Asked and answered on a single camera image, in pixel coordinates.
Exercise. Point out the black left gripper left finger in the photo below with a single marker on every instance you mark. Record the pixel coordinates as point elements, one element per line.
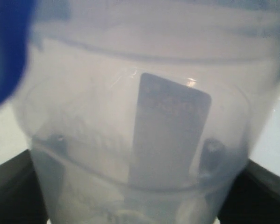
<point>21,200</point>

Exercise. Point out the blue container lid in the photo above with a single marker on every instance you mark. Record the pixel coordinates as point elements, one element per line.
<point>15,21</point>

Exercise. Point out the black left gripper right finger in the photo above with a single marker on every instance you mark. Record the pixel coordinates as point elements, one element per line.
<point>253,199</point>

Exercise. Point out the clear plastic tall container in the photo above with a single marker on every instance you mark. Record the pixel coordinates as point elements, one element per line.
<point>145,111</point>

